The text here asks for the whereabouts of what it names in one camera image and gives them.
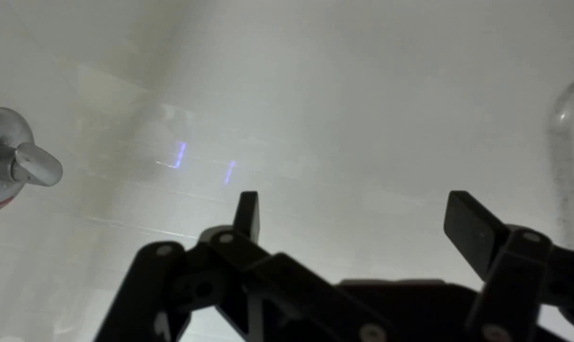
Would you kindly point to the chrome door handle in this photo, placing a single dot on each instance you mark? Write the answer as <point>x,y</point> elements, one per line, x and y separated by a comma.
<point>561,158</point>

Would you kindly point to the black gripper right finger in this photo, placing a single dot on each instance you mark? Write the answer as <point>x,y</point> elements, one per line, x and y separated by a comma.
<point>521,270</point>

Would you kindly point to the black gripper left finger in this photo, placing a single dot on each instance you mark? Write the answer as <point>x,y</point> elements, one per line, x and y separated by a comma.
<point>262,296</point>

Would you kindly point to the chrome shower faucet knob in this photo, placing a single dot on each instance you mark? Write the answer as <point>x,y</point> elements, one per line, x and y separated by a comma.
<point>21,160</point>

